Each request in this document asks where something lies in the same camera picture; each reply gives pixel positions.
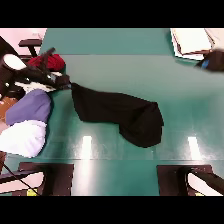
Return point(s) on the black garment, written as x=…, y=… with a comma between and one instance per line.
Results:
x=116, y=108

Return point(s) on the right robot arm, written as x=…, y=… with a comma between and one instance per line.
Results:
x=213, y=60

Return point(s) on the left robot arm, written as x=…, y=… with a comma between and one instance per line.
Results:
x=33, y=75

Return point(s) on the red garment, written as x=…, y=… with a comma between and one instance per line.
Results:
x=54, y=62

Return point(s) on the purple garment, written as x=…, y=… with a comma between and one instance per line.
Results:
x=30, y=106

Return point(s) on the cream garment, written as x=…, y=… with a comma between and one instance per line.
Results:
x=33, y=87

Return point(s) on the white folded garment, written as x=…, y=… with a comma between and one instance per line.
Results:
x=190, y=40

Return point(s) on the beige folded garment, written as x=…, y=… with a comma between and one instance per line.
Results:
x=217, y=36

